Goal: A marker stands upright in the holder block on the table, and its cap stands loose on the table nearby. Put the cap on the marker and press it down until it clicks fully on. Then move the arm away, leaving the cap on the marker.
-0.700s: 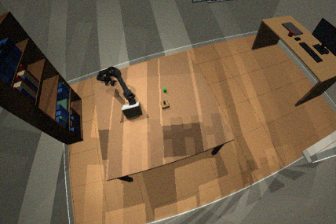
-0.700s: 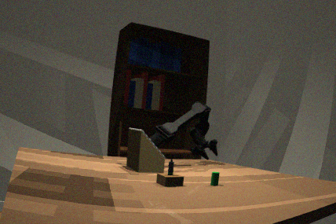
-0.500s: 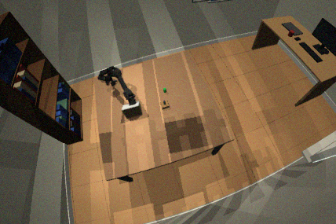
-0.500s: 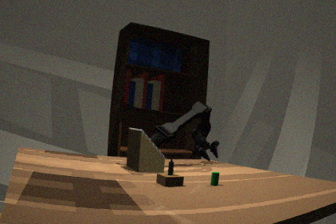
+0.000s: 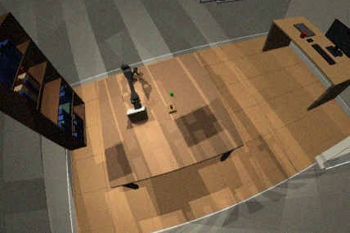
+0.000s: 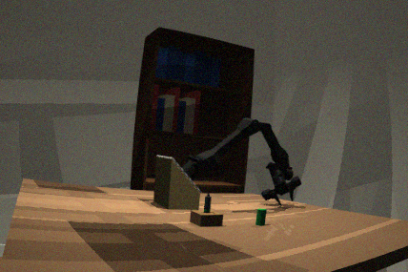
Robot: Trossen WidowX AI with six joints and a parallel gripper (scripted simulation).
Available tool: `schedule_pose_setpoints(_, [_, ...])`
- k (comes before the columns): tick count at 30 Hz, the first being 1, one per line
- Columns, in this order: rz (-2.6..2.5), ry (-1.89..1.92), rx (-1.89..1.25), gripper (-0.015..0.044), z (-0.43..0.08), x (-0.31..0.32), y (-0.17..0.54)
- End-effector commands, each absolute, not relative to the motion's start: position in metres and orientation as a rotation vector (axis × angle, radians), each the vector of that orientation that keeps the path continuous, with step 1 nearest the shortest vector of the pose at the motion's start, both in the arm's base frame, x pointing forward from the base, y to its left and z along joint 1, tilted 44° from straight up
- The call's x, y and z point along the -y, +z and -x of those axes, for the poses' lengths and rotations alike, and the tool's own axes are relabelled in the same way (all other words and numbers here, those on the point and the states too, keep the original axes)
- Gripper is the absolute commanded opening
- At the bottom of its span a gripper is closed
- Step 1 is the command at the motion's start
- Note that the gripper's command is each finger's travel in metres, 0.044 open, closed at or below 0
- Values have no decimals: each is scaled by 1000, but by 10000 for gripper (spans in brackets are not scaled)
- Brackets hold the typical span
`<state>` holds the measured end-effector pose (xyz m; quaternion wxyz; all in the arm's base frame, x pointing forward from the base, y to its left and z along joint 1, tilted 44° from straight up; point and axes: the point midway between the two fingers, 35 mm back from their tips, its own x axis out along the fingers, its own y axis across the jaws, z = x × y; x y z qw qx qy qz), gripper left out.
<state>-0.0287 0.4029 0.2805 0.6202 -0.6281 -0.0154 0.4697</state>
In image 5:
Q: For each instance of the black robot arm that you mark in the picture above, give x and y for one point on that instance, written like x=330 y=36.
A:
x=127 y=71

